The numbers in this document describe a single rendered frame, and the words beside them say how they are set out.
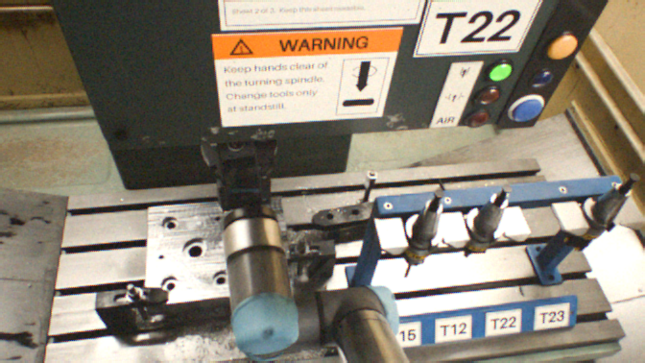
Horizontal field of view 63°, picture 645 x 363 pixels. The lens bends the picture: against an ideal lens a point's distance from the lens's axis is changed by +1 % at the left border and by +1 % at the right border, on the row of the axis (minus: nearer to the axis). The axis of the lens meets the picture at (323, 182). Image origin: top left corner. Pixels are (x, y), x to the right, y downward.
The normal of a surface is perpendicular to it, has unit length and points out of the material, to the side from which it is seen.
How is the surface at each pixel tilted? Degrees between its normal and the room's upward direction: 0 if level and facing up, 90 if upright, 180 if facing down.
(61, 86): 90
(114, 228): 0
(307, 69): 90
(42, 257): 24
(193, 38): 90
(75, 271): 0
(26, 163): 0
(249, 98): 90
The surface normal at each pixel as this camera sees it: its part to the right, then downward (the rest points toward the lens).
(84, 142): 0.08, -0.59
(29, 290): 0.48, -0.58
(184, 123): 0.16, 0.80
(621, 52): -0.98, 0.07
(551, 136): -0.33, -0.51
